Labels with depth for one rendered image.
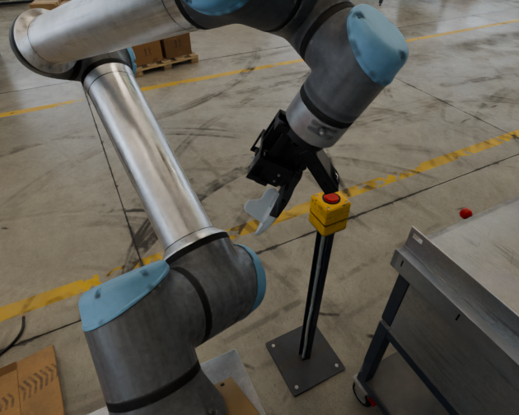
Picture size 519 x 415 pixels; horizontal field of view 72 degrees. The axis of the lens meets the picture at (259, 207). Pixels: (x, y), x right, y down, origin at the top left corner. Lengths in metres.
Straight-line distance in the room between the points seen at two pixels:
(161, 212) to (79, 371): 1.21
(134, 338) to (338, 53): 0.47
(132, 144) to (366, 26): 0.51
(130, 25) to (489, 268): 0.91
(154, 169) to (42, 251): 1.69
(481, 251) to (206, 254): 0.70
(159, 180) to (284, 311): 1.21
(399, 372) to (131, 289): 1.20
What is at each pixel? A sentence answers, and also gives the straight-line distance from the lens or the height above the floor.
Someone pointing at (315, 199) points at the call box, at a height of 0.90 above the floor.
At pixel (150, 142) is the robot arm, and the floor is 1.14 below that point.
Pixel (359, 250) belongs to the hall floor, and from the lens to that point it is 2.12.
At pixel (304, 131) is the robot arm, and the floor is 1.27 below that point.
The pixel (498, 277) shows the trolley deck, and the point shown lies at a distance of 1.02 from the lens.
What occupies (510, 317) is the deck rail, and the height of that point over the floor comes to 0.90.
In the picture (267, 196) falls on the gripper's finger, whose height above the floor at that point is 1.14.
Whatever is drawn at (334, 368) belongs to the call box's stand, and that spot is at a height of 0.01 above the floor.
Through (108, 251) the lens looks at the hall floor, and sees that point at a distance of 2.21.
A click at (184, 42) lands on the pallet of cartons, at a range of 4.62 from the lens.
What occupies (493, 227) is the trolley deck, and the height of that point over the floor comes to 0.85.
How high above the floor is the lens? 1.52
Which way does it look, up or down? 41 degrees down
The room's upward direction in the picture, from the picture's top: straight up
